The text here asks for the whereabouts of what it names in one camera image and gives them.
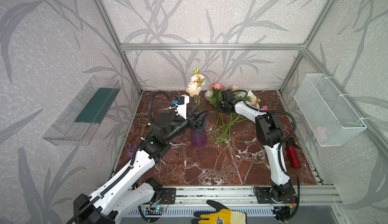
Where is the purple glass vase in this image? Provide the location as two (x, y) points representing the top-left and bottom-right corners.
(191, 120), (207, 147)

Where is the peach flower stem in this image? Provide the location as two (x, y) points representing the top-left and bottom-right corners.
(186, 67), (206, 105)

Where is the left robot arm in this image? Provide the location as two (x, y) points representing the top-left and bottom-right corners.
(68, 110), (208, 224)

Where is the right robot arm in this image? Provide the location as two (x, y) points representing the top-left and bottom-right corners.
(217, 89), (300, 203)

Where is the pile of artificial flowers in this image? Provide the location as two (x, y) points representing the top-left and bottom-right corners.
(205, 84), (262, 147)

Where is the purple plastic hook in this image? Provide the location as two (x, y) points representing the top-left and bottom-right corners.
(127, 143), (136, 159)

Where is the yellow black work glove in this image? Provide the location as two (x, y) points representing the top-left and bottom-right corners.
(191, 200), (247, 224)

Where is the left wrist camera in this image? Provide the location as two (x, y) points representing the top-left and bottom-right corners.
(172, 95), (190, 120)

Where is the white wire basket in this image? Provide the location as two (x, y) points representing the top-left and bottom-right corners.
(294, 74), (367, 147)

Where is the clear plastic wall tray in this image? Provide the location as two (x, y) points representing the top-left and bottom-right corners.
(43, 76), (121, 146)

